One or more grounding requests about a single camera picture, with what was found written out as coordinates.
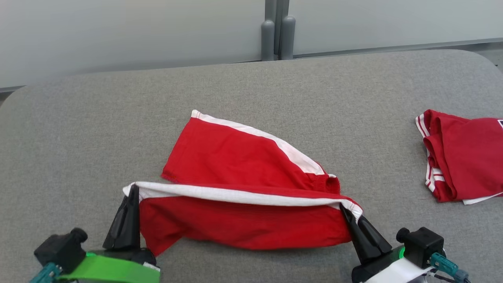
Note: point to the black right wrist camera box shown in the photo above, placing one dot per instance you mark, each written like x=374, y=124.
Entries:
x=422, y=245

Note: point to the red shorts with white panels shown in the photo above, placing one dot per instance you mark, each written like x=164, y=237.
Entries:
x=235, y=224

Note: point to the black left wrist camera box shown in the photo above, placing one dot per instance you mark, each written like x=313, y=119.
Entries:
x=59, y=249

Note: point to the grey partition upright frame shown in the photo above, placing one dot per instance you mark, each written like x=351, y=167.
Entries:
x=277, y=19

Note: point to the red jersey with white trim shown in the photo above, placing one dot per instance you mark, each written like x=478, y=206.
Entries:
x=467, y=157

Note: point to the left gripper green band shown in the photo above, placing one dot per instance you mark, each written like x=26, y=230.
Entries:
x=114, y=271

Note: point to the grey cylindrical partition foot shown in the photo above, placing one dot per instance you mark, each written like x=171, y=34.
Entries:
x=267, y=41
x=287, y=37

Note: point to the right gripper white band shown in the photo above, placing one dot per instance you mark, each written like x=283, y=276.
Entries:
x=389, y=273

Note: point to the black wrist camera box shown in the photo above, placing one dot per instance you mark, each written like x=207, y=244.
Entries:
x=59, y=249
x=422, y=245

